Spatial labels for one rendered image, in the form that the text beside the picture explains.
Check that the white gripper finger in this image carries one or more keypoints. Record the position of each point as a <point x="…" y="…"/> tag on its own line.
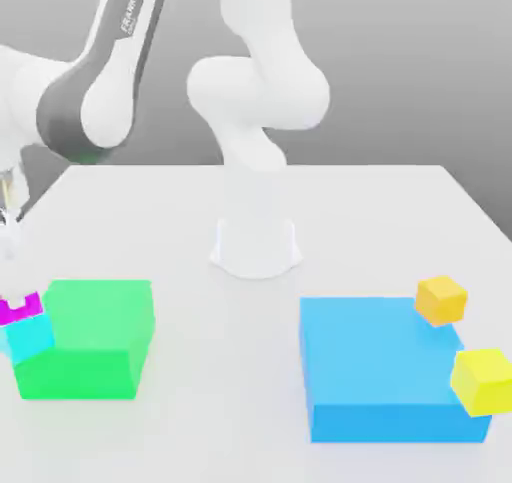
<point x="17" y="299"/>

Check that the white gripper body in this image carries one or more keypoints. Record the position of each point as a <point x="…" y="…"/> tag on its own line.
<point x="8" y="247"/>

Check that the small magenta cube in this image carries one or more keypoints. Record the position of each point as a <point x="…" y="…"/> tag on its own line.
<point x="33" y="307"/>

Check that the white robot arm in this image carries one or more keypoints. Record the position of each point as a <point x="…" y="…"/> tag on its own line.
<point x="256" y="91"/>

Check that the small cyan cube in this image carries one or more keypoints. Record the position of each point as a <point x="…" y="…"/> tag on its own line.
<point x="30" y="339"/>

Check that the small orange cube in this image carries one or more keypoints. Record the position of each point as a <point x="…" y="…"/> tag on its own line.
<point x="440" y="301"/>

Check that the small yellow cube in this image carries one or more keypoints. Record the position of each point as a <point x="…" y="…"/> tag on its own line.
<point x="482" y="383"/>

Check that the large green box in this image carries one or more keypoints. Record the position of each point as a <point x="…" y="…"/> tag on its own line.
<point x="100" y="331"/>

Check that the large blue box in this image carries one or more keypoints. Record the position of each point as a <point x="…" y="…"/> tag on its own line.
<point x="376" y="363"/>

